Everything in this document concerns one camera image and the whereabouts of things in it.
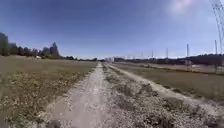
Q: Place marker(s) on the pale building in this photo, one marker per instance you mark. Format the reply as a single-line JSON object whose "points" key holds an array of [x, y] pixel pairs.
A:
{"points": [[109, 59]]}

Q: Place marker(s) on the pale gravel track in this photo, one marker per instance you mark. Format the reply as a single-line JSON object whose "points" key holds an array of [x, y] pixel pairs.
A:
{"points": [[86, 100]]}

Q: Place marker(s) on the weedy strip between ruts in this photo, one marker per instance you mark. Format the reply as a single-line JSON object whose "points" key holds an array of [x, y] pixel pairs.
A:
{"points": [[140, 103]]}

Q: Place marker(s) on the pale dirt rut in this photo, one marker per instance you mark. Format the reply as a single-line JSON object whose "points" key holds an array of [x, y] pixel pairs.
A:
{"points": [[166, 91]]}

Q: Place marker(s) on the row of poles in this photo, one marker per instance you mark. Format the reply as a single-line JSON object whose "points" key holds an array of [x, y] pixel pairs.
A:
{"points": [[187, 53]]}

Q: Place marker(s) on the dry grass field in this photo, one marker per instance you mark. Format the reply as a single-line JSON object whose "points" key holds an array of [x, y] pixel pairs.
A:
{"points": [[186, 80], [33, 83]]}

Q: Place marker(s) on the wooded hill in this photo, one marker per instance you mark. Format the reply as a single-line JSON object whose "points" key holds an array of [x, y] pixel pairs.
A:
{"points": [[200, 59]]}

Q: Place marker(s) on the row of dark trees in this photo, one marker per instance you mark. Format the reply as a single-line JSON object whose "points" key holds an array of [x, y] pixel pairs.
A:
{"points": [[20, 50]]}

